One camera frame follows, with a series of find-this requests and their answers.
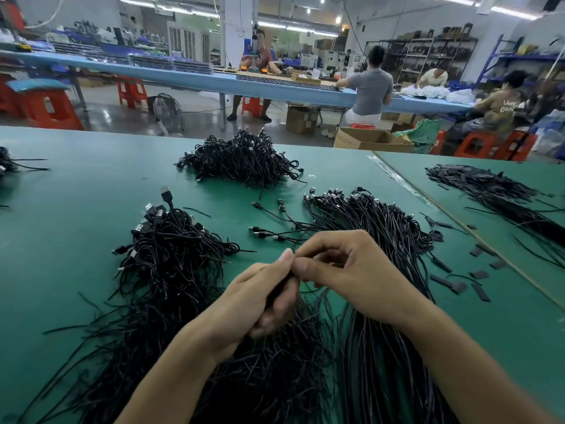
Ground open cardboard box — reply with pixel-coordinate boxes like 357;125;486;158
334;128;416;154

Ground grey floor fan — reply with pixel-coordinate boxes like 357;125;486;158
147;93;185;135

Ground white pillar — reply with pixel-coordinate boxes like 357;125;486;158
223;0;255;67

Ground scattered dark tie pieces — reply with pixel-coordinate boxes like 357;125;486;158
421;211;507;303

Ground single black cable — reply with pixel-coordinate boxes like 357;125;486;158
265;267;298;310

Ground long blue workbench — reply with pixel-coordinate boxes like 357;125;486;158
0;50;473;117

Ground person's right forearm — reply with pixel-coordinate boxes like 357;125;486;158
408;304;557;424

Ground spread of straight black cables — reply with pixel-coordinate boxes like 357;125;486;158
426;165;565;248

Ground red stool with blue seat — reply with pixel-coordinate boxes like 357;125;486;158
7;79;85;131

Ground pile of white bags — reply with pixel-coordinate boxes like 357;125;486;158
401;84;478;107

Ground person's left hand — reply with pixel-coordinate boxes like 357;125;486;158
190;249;301;359

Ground small cluster of knotted cables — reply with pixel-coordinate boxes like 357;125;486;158
113;186;241;292

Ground pile of black cables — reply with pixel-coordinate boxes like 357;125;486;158
18;203;341;424

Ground bundle of long black cables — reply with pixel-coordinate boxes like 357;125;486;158
249;187;460;424

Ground metal storage shelf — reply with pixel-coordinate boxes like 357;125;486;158
366;26;480;85

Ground heap of black cables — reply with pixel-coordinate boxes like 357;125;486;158
0;147;49;173
175;130;304;189

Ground green bag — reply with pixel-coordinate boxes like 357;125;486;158
399;119;445;154

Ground small cardboard box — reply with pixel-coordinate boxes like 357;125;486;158
285;105;321;135

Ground blue metal rack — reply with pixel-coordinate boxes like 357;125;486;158
481;35;565;85

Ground person's right hand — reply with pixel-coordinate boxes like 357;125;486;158
291;229;434;327

